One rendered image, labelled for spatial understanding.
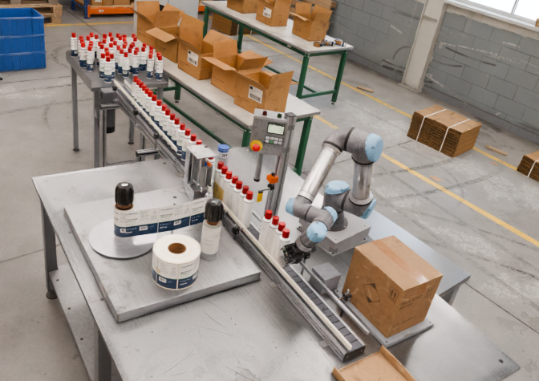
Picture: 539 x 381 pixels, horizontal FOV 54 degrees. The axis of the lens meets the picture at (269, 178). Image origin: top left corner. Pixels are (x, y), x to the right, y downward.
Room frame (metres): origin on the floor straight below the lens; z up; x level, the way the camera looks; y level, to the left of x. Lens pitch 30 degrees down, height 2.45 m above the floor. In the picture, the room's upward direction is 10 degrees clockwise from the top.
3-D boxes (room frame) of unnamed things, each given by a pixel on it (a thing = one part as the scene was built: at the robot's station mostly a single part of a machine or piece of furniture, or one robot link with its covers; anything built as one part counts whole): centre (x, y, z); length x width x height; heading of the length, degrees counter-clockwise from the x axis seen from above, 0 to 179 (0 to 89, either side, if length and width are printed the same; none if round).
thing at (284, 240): (1.97, -0.12, 0.98); 0.05 x 0.05 x 0.20
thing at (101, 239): (1.95, 0.62, 0.89); 0.31 x 0.31 x 0.01
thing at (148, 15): (5.30, 1.41, 0.97); 0.45 x 0.40 x 0.37; 137
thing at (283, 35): (7.06, 0.33, 0.39); 2.20 x 0.80 x 0.78; 45
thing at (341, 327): (2.18, 0.04, 0.86); 1.65 x 0.08 x 0.04; 38
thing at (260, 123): (2.32, 0.04, 1.38); 0.17 x 0.10 x 0.19; 93
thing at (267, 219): (2.09, -0.03, 0.98); 0.05 x 0.05 x 0.20
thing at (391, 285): (1.84, -0.61, 0.99); 0.30 x 0.24 x 0.27; 38
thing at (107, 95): (3.65, 1.32, 0.71); 0.15 x 0.12 x 0.34; 128
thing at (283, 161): (2.31, -0.04, 1.16); 0.04 x 0.04 x 0.67; 38
